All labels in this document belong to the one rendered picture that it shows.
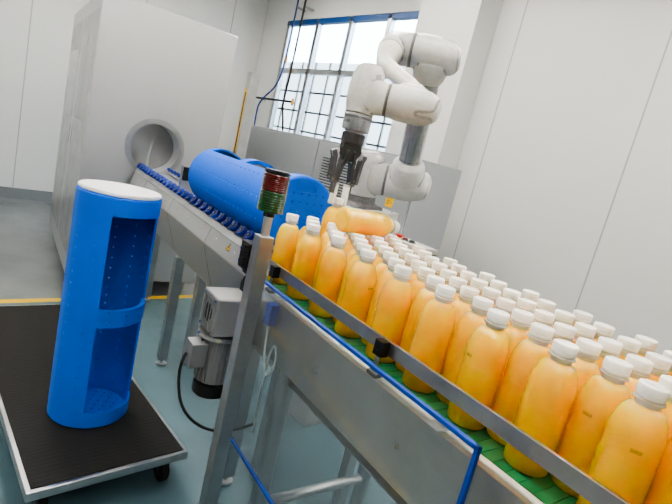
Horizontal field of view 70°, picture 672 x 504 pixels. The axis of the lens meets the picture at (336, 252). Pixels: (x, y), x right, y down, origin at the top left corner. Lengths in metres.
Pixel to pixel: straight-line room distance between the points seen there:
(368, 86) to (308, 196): 0.45
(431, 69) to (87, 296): 1.52
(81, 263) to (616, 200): 3.47
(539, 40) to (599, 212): 1.53
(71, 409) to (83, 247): 0.61
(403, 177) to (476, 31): 2.58
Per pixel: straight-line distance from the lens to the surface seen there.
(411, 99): 1.51
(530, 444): 0.84
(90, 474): 1.90
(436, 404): 1.01
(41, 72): 6.55
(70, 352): 1.97
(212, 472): 1.42
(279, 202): 1.13
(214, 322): 1.43
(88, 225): 1.81
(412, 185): 2.27
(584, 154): 4.18
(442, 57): 2.02
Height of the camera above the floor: 1.32
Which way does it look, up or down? 11 degrees down
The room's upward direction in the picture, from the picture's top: 14 degrees clockwise
